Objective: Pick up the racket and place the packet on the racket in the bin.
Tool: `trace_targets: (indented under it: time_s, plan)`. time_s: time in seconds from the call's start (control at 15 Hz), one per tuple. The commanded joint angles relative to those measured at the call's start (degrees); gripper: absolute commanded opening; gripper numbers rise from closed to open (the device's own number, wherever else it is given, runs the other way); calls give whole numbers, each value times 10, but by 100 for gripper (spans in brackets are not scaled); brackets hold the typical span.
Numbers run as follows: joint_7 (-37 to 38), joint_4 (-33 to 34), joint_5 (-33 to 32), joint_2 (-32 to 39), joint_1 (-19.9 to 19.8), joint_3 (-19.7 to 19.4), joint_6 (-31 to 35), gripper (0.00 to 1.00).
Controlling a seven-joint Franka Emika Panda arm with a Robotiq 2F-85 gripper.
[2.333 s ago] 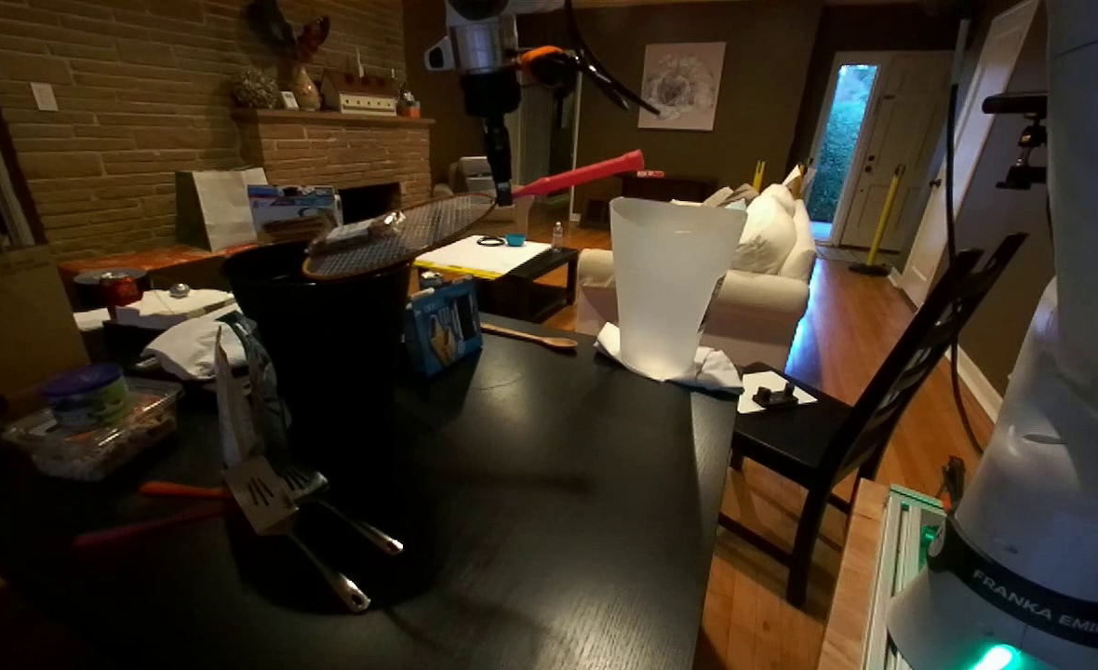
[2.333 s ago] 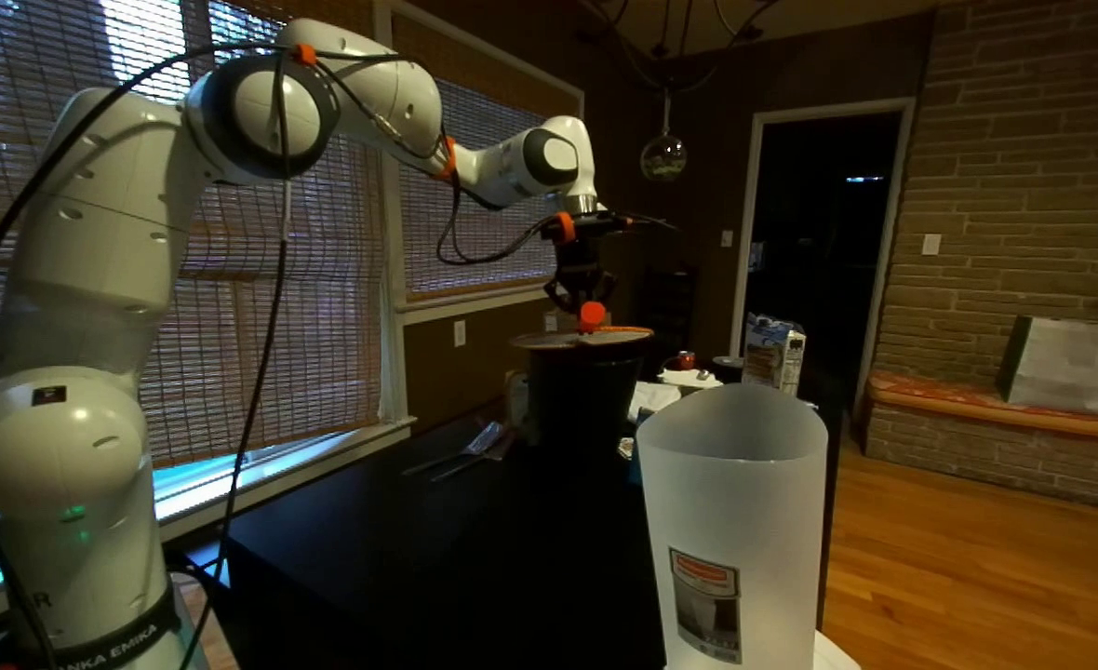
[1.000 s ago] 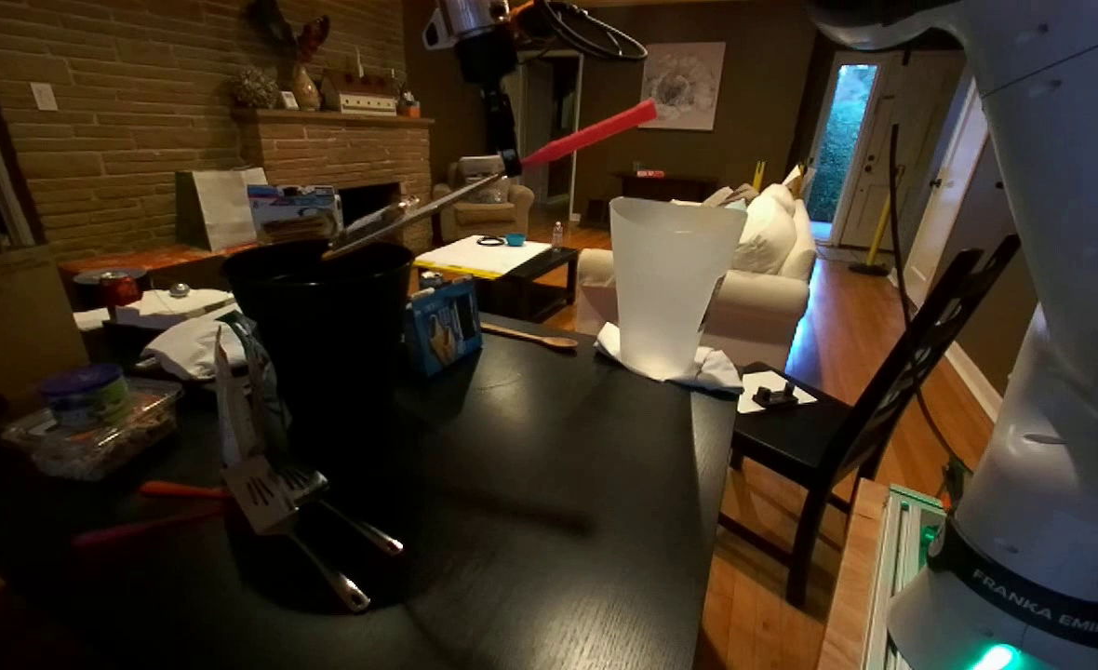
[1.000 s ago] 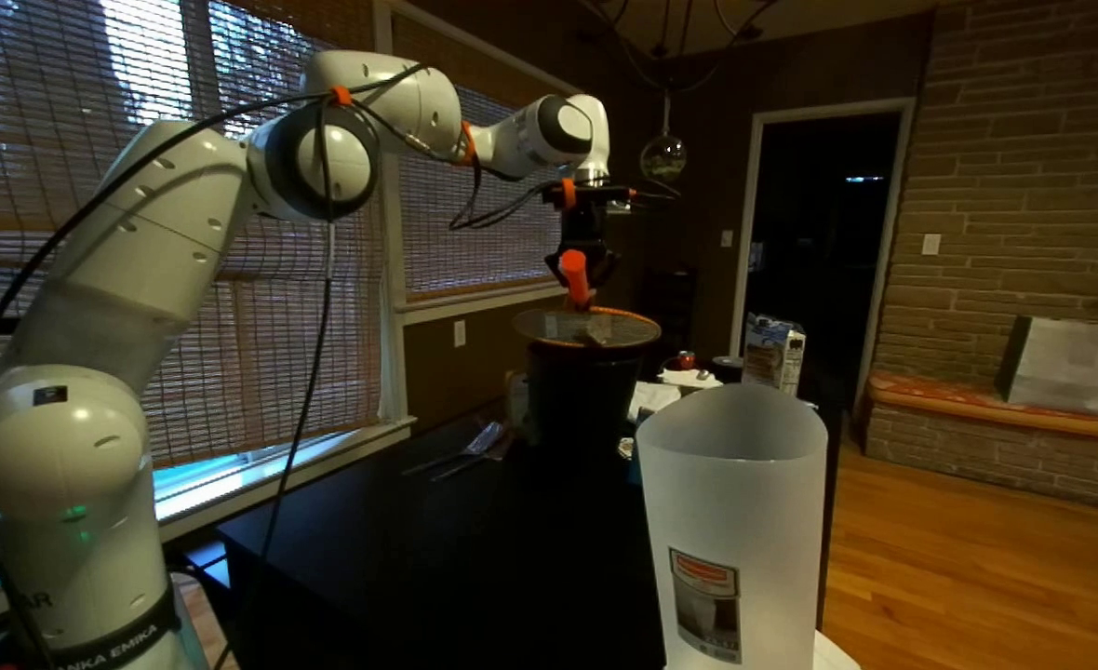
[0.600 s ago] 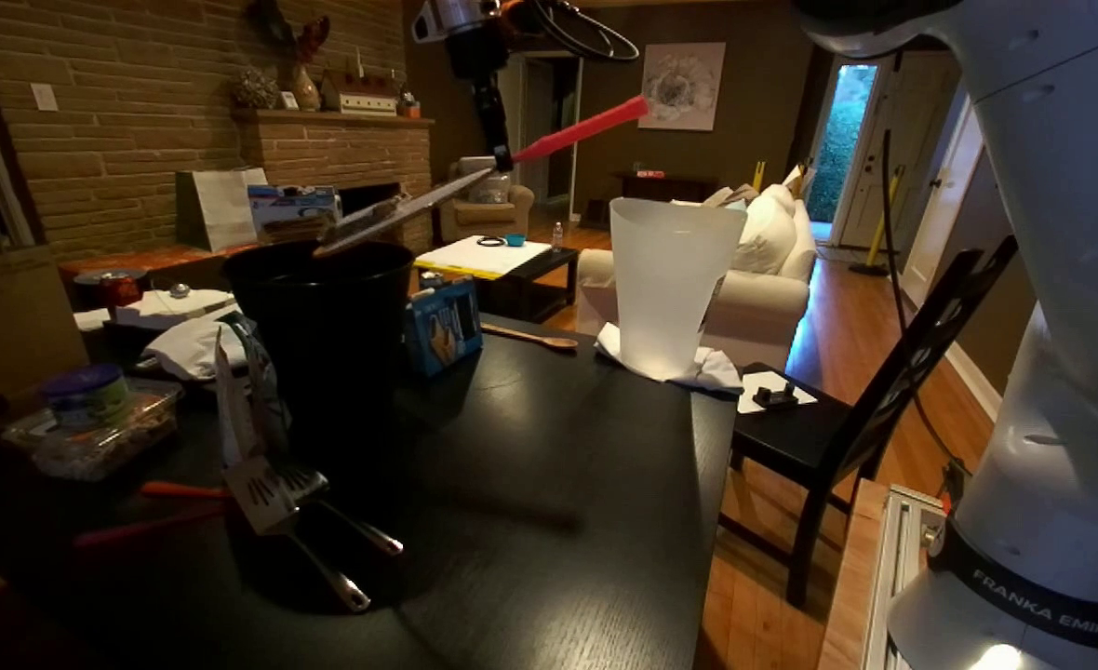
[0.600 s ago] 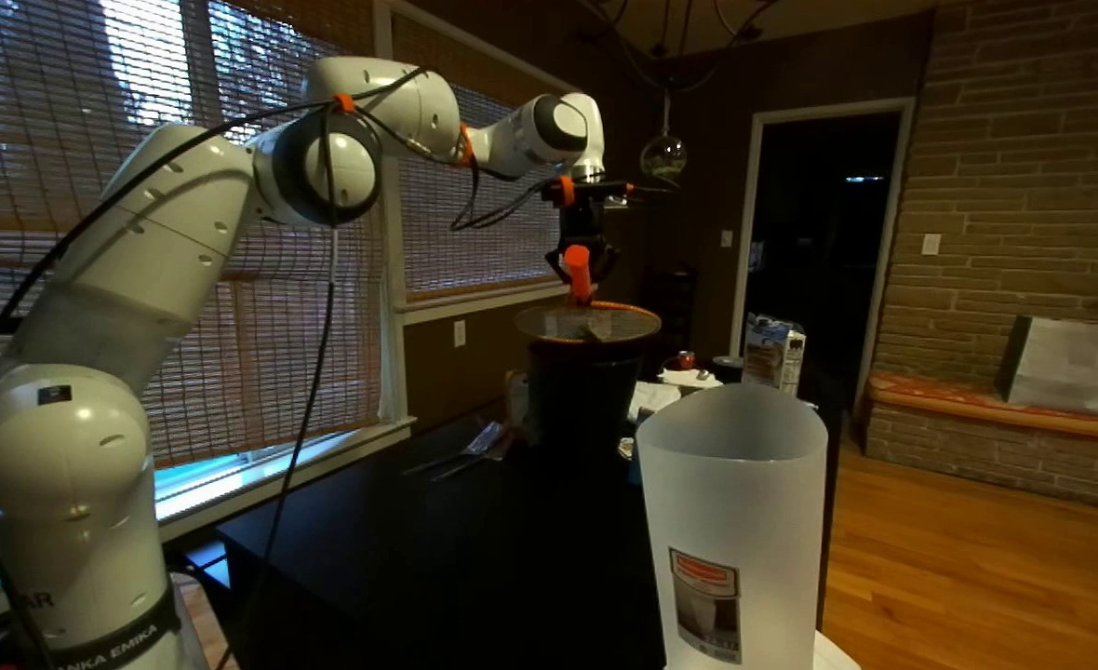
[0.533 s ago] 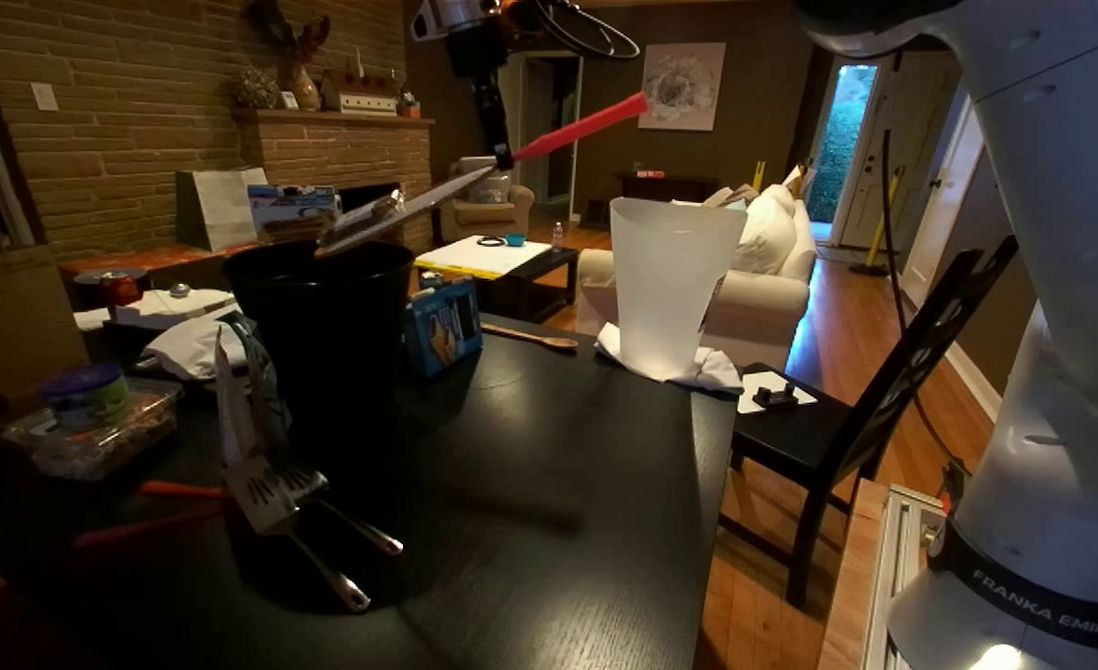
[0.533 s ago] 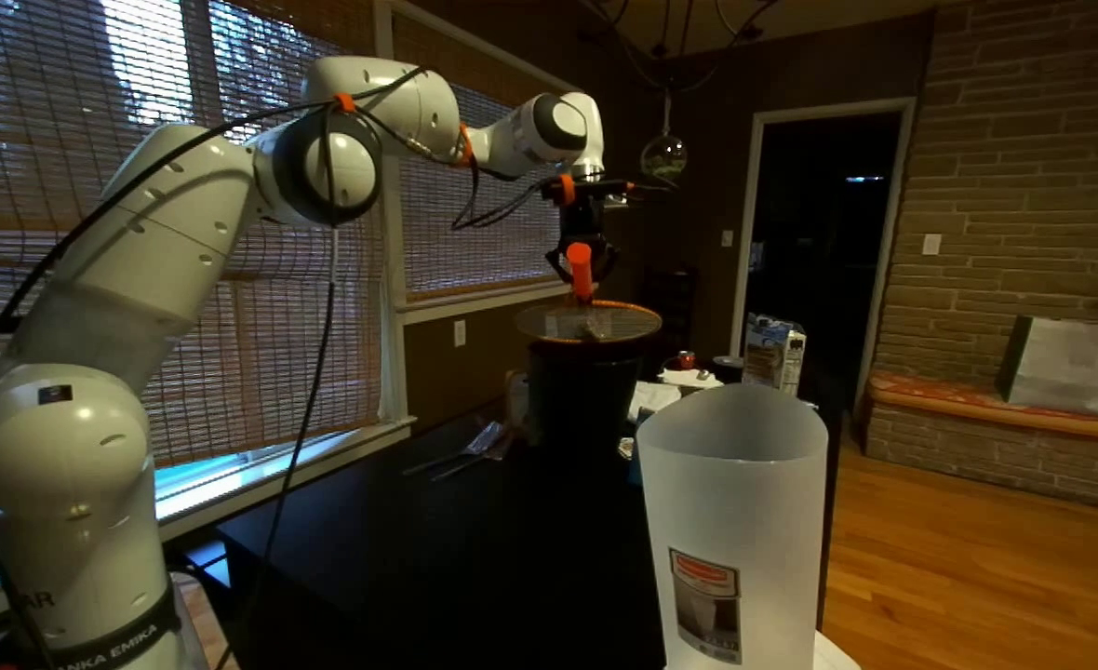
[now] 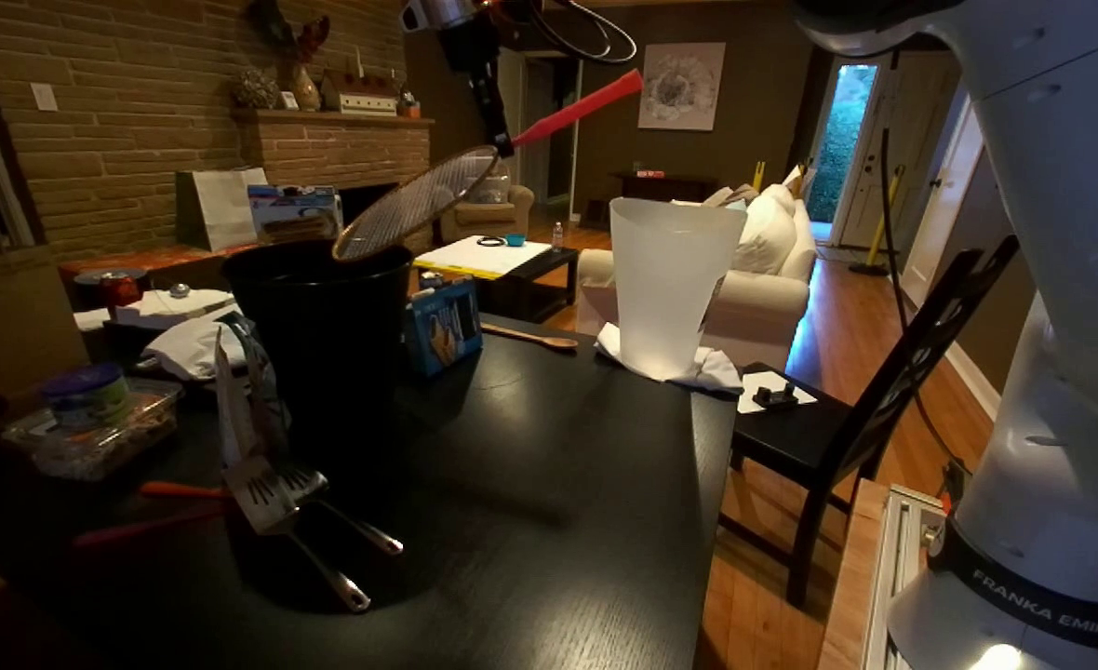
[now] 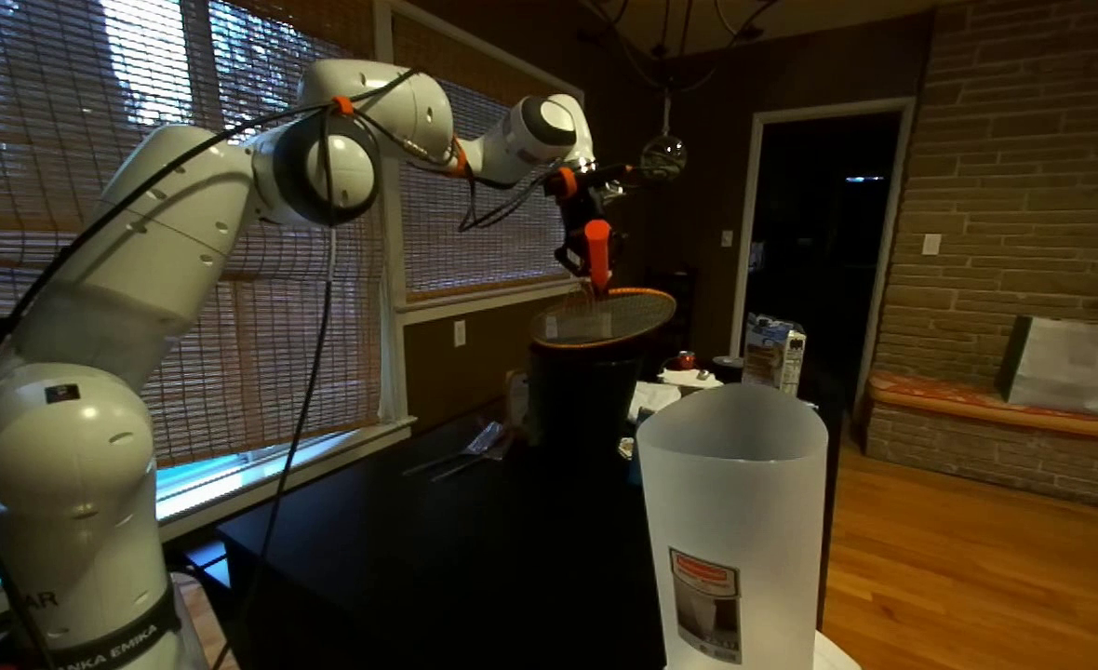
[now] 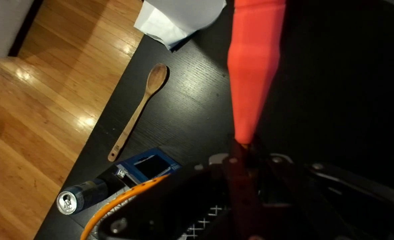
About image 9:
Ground orange racket with red handle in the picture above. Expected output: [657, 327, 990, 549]
[326, 69, 649, 267]

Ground white paper sheet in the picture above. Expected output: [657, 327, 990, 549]
[732, 370, 821, 421]

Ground beige armchair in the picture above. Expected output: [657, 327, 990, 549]
[437, 163, 541, 244]

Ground black round bin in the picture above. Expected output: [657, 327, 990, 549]
[218, 236, 414, 468]

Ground brown wooden stick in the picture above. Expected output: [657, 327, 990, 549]
[478, 312, 586, 359]

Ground brown paper bag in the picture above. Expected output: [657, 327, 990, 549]
[0, 237, 90, 410]

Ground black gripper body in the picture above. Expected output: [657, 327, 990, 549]
[429, 5, 511, 92]

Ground dark wooden sideboard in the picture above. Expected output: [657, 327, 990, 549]
[619, 163, 728, 209]

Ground dark red bowl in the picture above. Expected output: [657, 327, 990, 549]
[66, 267, 140, 312]

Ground black wooden chair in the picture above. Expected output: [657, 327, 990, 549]
[720, 231, 1031, 610]

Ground brick hearth ledge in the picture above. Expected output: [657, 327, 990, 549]
[56, 237, 262, 290]

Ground jar with purple lid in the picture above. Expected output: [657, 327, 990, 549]
[40, 362, 138, 435]

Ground white paper stack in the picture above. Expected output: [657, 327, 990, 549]
[69, 286, 238, 334]

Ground white exterior door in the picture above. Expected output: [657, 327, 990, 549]
[804, 53, 985, 302]

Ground white interior door frame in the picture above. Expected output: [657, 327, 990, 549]
[491, 45, 592, 226]

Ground blue printed carton box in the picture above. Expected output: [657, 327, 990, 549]
[398, 280, 488, 380]

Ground frosted white plastic bin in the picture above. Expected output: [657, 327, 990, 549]
[607, 198, 747, 385]

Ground small mantel plant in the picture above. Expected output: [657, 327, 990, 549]
[223, 62, 278, 112]

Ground framed white wall picture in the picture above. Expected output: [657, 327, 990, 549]
[638, 36, 728, 134]

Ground clear plastic food container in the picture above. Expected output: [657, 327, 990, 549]
[0, 376, 185, 483]

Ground wooden robot mounting platform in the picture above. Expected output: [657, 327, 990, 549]
[815, 476, 953, 670]

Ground small mantel decoration box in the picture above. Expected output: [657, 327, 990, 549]
[335, 69, 406, 121]

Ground white crumpled cloth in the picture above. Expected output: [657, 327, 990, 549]
[592, 316, 744, 397]
[134, 302, 262, 385]

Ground dark coffee table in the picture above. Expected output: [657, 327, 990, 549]
[406, 231, 586, 327]

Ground brick fireplace with mantel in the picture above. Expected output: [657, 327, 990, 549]
[232, 107, 440, 257]

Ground vase with dried flowers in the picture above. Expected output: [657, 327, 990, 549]
[246, 0, 335, 117]

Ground metal slotted tongs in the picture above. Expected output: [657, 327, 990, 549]
[217, 458, 411, 617]

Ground red handled utensil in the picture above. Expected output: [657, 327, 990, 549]
[69, 503, 226, 553]
[134, 476, 232, 503]

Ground colourful printed box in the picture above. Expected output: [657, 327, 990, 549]
[246, 182, 345, 236]

